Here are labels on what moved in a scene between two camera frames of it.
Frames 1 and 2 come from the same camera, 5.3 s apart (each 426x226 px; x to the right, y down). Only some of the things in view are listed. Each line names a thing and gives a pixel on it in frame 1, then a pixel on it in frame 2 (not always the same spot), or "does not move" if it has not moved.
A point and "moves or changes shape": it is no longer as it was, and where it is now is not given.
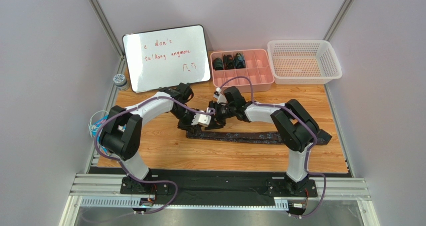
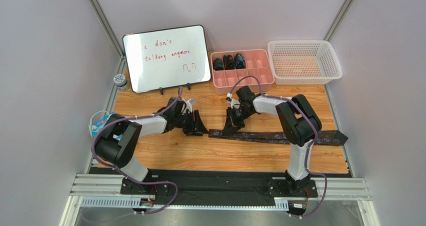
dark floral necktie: (322, 136) moves or changes shape
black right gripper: (217, 110) -> (235, 118)
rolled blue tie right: (239, 60) does not move
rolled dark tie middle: (229, 62) does not move
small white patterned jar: (120, 81) does not move
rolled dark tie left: (218, 64) does not move
